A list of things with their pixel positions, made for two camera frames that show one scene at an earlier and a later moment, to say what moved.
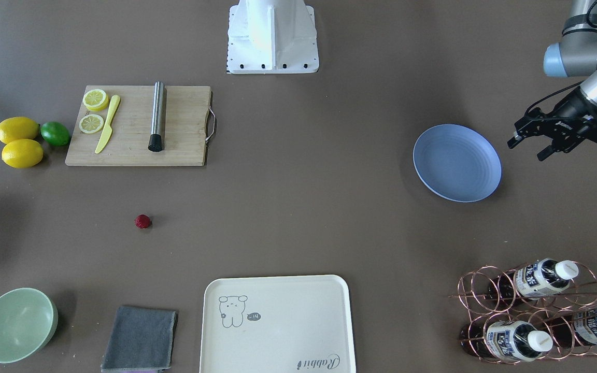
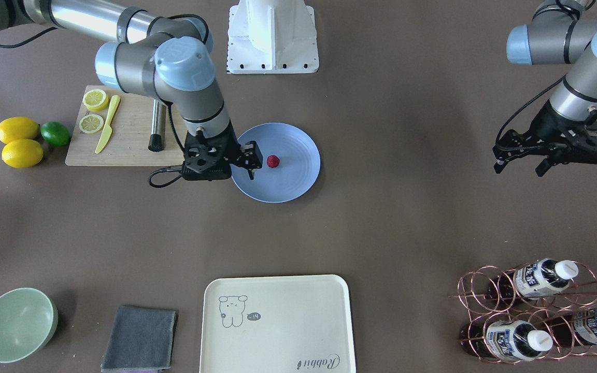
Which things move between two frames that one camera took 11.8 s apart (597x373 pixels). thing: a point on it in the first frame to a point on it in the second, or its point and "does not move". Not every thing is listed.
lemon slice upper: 95,99 does not move
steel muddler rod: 156,143 does not move
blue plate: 458,162 to 299,167
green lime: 55,133 does not move
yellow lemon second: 22,154 does not move
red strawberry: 143,221 to 272,161
